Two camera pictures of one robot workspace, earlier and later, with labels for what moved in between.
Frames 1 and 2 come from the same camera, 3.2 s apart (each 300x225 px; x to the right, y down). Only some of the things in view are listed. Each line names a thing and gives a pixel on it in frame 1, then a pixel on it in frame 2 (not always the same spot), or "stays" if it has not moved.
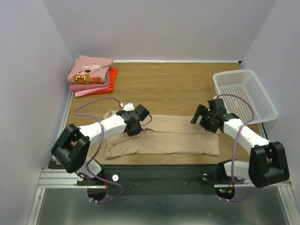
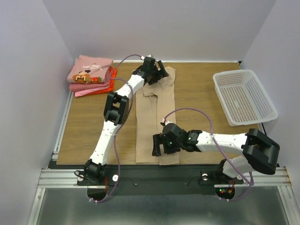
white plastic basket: x=244 y=83 stays
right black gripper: x=204 y=118 → x=158 y=144
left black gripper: x=138 y=131 → x=159 y=76
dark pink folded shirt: x=77 y=86 stays
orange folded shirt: x=113 y=71 stays
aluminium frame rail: x=65 y=178 stays
